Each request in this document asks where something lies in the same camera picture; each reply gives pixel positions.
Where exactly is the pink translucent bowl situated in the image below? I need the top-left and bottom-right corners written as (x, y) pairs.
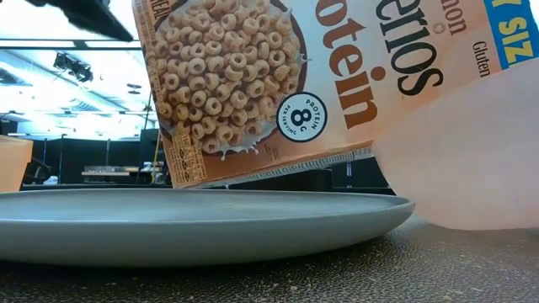
top-left (372, 56), bottom-right (539, 231)

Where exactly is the background workbench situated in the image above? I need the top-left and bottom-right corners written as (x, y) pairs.
top-left (81, 164), bottom-right (155, 184)

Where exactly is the yellow pole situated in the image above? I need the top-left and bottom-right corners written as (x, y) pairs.
top-left (150, 130), bottom-right (163, 184)

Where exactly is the grey round plate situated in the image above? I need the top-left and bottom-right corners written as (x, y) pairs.
top-left (0, 187), bottom-right (416, 268)

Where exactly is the orange Cheerios cereal box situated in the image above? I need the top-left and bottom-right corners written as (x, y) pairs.
top-left (132, 0), bottom-right (539, 189)

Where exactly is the black aluminium table frame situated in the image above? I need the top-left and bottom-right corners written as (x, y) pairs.
top-left (19, 182), bottom-right (397, 195)

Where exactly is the black ceiling fixture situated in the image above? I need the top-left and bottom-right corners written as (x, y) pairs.
top-left (52, 51), bottom-right (94, 84)

